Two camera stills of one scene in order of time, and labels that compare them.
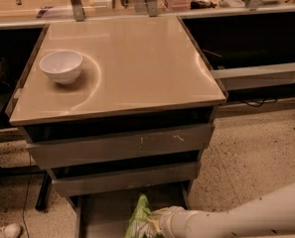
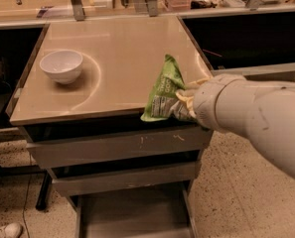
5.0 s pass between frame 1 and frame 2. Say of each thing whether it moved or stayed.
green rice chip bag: moved
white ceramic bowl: stayed
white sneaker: stayed
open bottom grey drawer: stayed
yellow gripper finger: moved
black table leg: stayed
